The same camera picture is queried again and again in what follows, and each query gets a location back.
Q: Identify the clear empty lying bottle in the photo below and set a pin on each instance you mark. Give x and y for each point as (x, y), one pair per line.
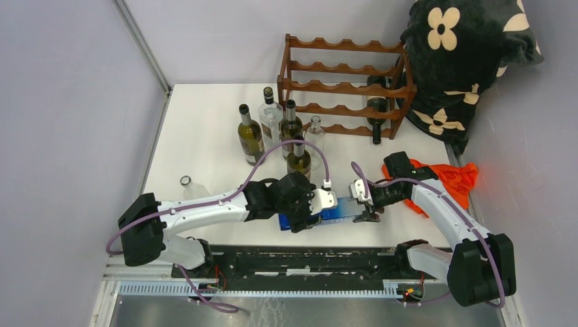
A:
(192, 190)

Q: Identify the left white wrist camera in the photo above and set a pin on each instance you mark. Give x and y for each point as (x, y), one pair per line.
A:
(323, 198)

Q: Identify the green wine bottle far left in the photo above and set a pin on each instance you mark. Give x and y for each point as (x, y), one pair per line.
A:
(250, 136)

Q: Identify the green wine bottle front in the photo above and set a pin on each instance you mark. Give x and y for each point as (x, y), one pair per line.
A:
(299, 159)

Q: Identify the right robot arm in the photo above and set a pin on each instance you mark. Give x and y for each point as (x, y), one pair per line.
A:
(480, 266)

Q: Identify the orange cloth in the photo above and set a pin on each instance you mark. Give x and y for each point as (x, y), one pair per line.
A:
(458, 181)

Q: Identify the small clear glass bottle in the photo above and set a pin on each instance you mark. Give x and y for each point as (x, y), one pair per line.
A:
(315, 135)

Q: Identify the black mounting rail base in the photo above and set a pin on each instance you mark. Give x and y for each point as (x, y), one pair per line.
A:
(303, 270)

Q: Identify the blue square bottle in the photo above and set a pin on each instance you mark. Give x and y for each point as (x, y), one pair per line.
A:
(346, 210)

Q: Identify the green wine bottle white label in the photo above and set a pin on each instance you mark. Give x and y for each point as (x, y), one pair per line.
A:
(378, 104)

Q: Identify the green wine bottle middle back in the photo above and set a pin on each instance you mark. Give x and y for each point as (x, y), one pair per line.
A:
(291, 125)

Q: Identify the clear bottle black cap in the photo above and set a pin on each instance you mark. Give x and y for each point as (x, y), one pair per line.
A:
(271, 115)

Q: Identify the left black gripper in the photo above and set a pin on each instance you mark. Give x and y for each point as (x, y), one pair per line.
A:
(299, 223)

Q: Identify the black floral blanket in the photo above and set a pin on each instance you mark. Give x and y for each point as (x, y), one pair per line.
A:
(456, 50)

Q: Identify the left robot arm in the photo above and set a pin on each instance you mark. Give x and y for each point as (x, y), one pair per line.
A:
(151, 230)

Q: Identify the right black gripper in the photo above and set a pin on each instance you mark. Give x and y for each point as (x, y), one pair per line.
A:
(367, 216)

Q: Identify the brown wooden wine rack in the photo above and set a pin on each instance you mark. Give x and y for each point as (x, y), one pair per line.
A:
(400, 93)

